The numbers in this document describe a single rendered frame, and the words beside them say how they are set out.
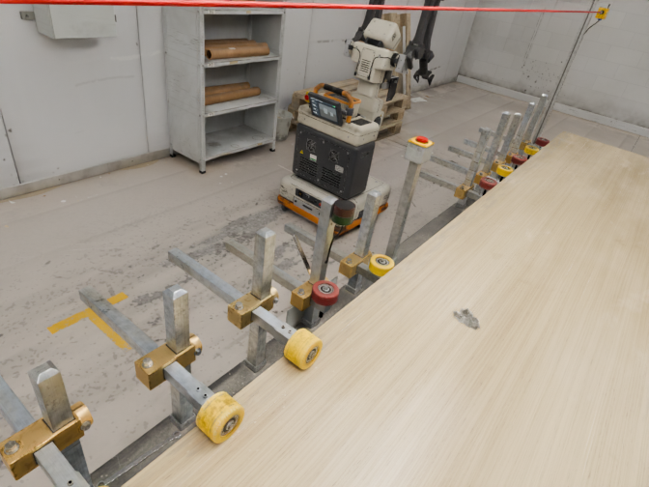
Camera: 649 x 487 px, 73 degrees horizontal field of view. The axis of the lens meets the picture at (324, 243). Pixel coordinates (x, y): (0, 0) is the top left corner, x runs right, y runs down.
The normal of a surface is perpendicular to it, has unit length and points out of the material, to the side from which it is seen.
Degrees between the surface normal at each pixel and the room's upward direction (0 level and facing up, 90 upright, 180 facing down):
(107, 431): 0
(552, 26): 90
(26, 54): 90
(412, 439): 0
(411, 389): 0
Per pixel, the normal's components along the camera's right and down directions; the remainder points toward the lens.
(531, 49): -0.61, 0.36
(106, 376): 0.14, -0.82
